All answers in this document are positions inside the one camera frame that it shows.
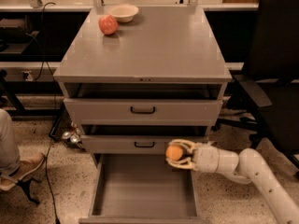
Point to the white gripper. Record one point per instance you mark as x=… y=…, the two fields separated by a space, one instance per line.
x=206 y=157

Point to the small orange fruit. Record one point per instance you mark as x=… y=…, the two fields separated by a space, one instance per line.
x=174 y=152

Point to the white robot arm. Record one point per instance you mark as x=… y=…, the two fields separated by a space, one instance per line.
x=246 y=167

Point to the grey bottom drawer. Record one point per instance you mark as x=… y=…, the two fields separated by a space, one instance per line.
x=142 y=189

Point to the grey drawer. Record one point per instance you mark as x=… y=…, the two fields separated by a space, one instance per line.
x=152 y=112
x=142 y=189
x=133 y=139

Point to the grey drawer cabinet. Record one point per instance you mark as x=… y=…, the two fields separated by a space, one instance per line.
x=163 y=53

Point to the grey middle drawer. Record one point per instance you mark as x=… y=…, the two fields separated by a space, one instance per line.
x=133 y=139

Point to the grey top drawer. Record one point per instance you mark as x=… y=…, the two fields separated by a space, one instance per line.
x=152 y=112

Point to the black office chair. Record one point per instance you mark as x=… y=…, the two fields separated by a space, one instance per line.
x=267 y=86

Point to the silver cans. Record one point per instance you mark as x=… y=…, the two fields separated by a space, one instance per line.
x=73 y=135

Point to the red apple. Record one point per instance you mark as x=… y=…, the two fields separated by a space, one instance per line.
x=108 y=25

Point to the white bowl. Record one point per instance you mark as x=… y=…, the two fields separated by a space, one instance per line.
x=123 y=13

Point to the black stool leg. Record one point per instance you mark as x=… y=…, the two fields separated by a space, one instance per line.
x=24 y=185

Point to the person leg light trousers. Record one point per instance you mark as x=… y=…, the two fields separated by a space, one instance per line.
x=9 y=151

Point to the tan shoe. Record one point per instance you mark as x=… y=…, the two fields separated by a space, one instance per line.
x=24 y=168

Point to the wall power outlet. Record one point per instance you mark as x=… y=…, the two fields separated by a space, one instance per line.
x=27 y=75

